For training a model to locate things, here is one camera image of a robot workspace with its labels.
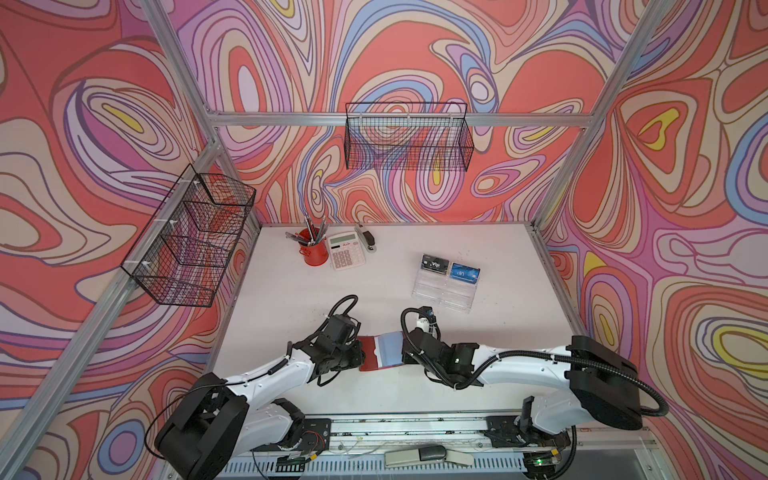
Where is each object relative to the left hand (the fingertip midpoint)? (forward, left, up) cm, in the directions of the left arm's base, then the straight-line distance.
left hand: (371, 354), depth 86 cm
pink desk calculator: (+38, +11, +2) cm, 40 cm away
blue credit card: (+23, -30, +8) cm, 39 cm away
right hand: (0, -10, +3) cm, 11 cm away
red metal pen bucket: (+36, +21, +7) cm, 42 cm away
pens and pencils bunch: (+39, +22, +8) cm, 45 cm away
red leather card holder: (+1, -3, 0) cm, 3 cm away
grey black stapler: (+43, +3, +3) cm, 44 cm away
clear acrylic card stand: (+22, -24, +4) cm, 33 cm away
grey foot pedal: (-25, -13, +4) cm, 28 cm away
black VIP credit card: (+27, -20, +9) cm, 34 cm away
